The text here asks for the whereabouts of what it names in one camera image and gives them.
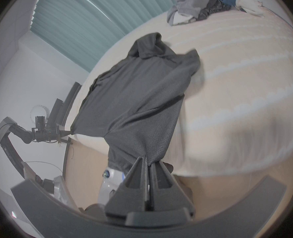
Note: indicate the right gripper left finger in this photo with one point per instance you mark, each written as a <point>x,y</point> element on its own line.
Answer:
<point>134,194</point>

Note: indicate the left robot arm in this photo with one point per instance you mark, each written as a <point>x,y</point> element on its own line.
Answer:
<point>5,125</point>

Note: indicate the white garment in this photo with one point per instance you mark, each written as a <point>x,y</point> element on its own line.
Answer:
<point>249,4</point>

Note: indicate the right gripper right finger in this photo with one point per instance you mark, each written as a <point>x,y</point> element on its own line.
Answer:
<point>166,194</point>

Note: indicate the black T-shirt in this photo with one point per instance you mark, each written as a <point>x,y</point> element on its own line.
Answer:
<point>136,95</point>

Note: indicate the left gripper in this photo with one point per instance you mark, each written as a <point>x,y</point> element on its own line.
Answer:
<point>54,134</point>

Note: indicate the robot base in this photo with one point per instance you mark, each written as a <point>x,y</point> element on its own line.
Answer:
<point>109,182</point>

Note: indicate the bed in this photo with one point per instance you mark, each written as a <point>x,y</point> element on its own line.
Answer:
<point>235,83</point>

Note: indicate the grey garment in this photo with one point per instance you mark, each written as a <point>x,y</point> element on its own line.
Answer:
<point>191,1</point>

